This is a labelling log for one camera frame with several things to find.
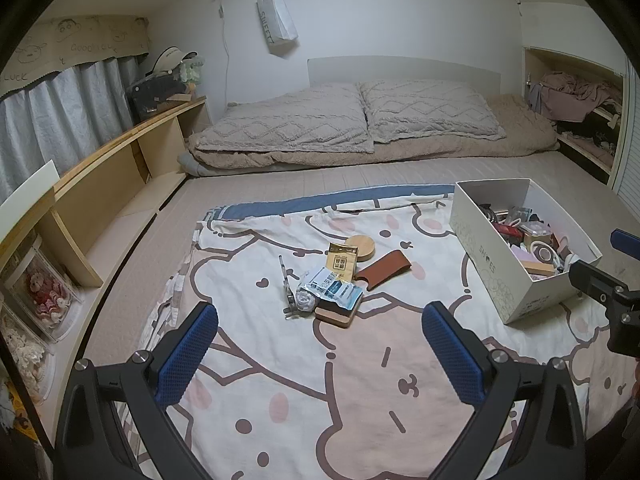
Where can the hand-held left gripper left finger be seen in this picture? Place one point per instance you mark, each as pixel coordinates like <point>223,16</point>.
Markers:
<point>187,350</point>

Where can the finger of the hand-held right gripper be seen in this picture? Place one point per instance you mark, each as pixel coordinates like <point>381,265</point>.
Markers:
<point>626,240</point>
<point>592,277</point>

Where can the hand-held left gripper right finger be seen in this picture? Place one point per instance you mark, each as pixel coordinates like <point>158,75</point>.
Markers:
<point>450,355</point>

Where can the white shoe box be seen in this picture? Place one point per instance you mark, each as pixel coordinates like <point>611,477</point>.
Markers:
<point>500,270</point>

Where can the square wooden block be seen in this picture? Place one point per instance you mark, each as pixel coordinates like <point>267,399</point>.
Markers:
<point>335,317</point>

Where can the white crochet cloth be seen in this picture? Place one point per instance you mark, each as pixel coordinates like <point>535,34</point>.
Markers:
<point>305,301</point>

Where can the blue wet wipe packet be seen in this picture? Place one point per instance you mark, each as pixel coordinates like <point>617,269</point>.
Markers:
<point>332,285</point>

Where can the yellow box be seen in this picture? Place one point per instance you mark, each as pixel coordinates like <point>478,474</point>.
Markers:
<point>341,262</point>

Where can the white tape roll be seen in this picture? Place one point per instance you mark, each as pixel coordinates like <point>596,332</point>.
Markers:
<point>535,247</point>

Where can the brown leather pouch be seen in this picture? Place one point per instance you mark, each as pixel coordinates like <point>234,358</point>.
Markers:
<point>382,270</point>

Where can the dark clothes pile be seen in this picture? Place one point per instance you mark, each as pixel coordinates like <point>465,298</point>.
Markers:
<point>590,132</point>

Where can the metal clip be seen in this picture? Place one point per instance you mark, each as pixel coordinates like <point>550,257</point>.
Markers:
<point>287,290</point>

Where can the cartoon printed blanket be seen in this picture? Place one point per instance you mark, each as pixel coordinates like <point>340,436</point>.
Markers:
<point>300,385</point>

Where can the round wooden lid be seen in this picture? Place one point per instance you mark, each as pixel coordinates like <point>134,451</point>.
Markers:
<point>365,247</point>

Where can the pink clothes pile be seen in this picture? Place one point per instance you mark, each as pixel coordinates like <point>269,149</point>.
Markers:
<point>575,95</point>

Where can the clear storage box pink contents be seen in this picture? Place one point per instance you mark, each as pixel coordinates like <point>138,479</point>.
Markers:
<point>42,290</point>

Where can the clear storage box white contents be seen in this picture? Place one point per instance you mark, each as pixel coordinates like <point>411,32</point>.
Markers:
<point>20,360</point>

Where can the beige folded duvet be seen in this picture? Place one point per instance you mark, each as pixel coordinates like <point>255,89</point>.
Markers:
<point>450,152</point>

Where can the wooden closet shelf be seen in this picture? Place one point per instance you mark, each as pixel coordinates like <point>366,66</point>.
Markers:
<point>532,65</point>

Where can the wooden bedside shelf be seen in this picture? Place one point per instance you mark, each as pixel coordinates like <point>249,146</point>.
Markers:
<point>115,145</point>

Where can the white paper sheet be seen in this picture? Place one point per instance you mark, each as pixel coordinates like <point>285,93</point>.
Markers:
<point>30,187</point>

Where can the beige textured pillow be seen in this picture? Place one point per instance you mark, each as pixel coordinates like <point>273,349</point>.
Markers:
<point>425,110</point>
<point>280,125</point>

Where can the dark bag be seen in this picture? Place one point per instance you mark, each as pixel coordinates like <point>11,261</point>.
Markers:
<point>155,92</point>

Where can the grey curtain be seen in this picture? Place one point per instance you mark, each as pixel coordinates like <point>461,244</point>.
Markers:
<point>75,105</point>

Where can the green plush toy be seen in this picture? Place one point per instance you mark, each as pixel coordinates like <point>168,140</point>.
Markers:
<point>192,72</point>

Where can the white headboard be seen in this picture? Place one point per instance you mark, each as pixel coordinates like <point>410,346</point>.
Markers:
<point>400,70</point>

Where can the white cap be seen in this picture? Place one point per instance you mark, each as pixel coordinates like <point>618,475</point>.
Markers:
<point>167,57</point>

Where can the beige doodle valance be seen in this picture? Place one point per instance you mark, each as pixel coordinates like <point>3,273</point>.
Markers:
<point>75,45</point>

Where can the white hanging bag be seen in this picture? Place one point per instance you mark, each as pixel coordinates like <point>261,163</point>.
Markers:
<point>275,15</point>

